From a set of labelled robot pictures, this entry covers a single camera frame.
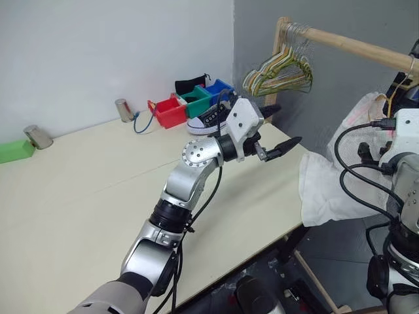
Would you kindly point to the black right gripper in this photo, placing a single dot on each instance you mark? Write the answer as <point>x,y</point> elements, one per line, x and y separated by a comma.
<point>404,86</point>

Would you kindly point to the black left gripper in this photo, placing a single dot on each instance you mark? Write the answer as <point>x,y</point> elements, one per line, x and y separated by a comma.
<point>252,147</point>

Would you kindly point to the white shorts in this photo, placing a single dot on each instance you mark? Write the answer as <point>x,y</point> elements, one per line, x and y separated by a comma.
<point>327,189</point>

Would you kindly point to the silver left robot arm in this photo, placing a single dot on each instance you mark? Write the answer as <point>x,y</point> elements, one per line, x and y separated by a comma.
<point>190,176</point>

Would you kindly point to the blue plastic bin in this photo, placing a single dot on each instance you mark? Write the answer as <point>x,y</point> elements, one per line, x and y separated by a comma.
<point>220,93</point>

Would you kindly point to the black and white sneaker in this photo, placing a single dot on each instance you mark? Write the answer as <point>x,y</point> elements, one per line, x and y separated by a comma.
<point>206,122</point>

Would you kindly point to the wooden clothes rack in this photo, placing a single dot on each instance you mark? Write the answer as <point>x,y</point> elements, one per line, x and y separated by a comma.
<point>343,41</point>

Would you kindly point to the green plastic bin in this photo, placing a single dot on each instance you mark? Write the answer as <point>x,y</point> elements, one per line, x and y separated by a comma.
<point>196,104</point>

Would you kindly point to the black fabric pouch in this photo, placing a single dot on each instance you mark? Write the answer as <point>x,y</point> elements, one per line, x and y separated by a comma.
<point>188,84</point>

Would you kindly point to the red plastic bin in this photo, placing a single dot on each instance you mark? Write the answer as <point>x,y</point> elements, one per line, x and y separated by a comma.
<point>170,114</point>

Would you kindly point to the black metal table leg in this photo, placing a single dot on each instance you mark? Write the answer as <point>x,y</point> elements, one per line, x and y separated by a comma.
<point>293,248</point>

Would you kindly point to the light wooden base bar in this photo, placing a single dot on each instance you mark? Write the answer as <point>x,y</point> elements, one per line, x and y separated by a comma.
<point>311,271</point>

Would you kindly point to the metal cup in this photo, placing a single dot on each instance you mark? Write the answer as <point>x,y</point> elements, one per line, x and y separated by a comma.
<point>124,110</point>
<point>39,137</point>

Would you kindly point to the dark rounded object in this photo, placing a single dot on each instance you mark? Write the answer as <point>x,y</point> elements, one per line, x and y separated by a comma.
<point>258,296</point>

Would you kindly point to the green rectangular box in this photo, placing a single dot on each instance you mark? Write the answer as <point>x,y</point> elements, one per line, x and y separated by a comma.
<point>14,151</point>

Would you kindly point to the silver left gripper bracket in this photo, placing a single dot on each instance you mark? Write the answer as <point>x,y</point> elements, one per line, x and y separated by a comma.
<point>261,152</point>

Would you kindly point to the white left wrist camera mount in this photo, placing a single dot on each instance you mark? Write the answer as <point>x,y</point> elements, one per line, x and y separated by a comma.
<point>244,119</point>

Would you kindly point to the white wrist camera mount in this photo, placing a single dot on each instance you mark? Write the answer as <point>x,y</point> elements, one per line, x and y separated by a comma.
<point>244,119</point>
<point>407,131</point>

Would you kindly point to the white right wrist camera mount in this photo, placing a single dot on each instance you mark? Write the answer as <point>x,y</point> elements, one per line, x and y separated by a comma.
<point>407,131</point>

